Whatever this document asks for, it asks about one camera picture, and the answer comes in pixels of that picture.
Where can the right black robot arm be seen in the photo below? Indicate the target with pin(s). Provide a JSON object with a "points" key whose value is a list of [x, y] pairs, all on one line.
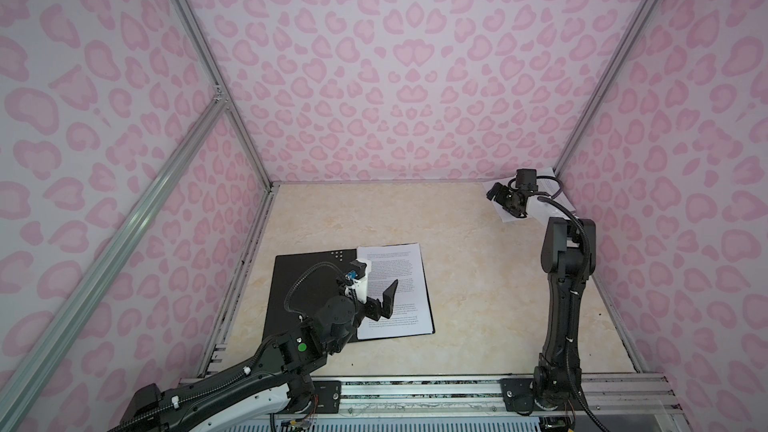
{"points": [[568, 258]]}

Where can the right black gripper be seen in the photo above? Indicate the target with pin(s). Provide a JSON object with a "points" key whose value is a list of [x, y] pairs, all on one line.
{"points": [[500, 199]]}

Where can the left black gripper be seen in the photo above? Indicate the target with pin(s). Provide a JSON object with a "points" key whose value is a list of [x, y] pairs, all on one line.
{"points": [[376, 311]]}

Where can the black mounting plate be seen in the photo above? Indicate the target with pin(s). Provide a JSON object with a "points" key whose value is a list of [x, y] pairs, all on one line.
{"points": [[326, 398], [523, 396]]}

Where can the aluminium frame post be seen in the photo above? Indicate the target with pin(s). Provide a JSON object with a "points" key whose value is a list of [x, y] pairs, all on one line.
{"points": [[638, 22], [204, 52]]}

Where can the printed paper sheet wall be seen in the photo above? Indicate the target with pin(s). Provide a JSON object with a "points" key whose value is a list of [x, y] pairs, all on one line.
{"points": [[412, 315]]}

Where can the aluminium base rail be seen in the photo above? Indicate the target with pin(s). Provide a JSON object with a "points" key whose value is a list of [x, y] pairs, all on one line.
{"points": [[615, 401]]}

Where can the aluminium frame strut diagonal left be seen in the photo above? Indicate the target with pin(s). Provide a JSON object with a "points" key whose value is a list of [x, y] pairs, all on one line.
{"points": [[39, 365]]}

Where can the blue black file folder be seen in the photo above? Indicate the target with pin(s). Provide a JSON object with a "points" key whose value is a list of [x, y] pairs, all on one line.
{"points": [[301, 284]]}

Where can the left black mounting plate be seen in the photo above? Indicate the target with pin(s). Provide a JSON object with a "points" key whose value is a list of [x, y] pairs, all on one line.
{"points": [[326, 398]]}

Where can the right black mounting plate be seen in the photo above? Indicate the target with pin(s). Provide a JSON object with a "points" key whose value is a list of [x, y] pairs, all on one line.
{"points": [[523, 396]]}

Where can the aluminium frame post back right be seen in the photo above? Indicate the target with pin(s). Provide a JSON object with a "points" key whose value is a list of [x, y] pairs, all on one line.
{"points": [[638, 22]]}

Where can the printed paper sheet corner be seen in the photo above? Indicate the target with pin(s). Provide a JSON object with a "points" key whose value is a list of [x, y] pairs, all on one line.
{"points": [[540, 204]]}

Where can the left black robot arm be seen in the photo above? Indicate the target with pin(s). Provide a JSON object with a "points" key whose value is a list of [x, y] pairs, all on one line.
{"points": [[276, 378]]}

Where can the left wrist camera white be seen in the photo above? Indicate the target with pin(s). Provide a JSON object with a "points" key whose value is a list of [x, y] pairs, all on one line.
{"points": [[356, 280]]}

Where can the aluminium frame post back left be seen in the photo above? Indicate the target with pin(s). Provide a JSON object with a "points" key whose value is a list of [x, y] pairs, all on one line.
{"points": [[204, 52]]}

